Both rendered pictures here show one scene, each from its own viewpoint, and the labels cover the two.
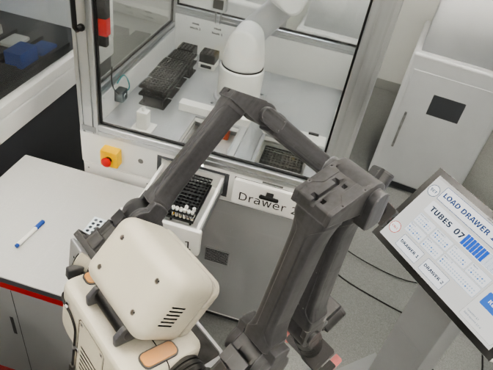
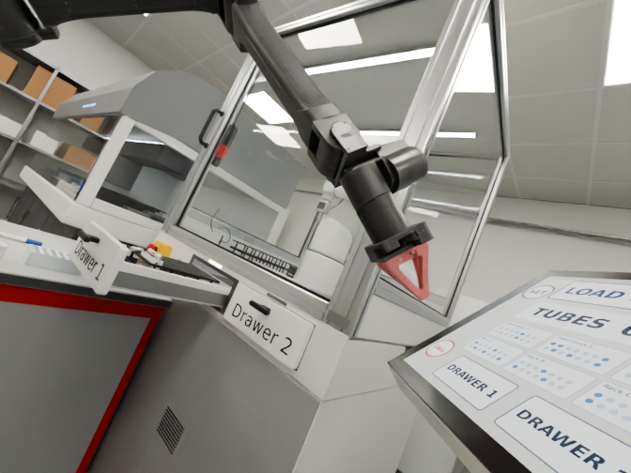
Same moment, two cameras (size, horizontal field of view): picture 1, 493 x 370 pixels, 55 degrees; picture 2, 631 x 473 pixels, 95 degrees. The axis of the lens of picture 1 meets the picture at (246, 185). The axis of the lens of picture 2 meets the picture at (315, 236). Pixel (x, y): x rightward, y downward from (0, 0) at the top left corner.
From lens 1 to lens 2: 136 cm
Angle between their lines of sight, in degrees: 54
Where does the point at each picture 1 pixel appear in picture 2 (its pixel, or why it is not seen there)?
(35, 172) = not seen: hidden behind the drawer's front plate
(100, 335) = not seen: outside the picture
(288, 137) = (255, 24)
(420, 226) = (505, 339)
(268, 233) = (244, 394)
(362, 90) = not seen: hidden behind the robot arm
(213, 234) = (186, 382)
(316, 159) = (284, 62)
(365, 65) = (415, 127)
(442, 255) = (594, 385)
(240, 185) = (241, 292)
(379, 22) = (433, 81)
